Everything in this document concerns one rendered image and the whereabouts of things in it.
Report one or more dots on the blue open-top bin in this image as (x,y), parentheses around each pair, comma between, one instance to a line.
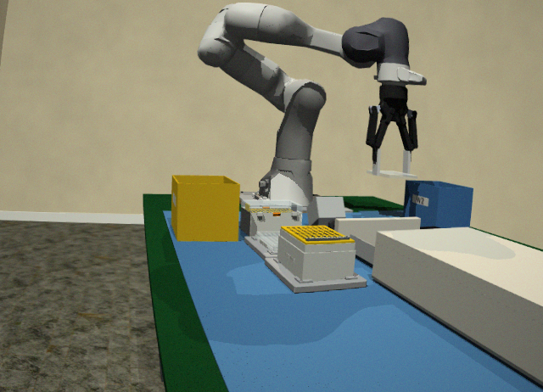
(443,204)

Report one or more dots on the yellow open-top bin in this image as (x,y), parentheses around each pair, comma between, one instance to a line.
(205,212)

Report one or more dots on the blue bench mat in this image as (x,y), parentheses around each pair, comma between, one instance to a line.
(266,338)

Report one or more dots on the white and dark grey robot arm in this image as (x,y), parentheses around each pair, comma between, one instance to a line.
(384,41)

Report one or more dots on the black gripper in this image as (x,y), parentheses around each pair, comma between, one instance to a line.
(395,110)

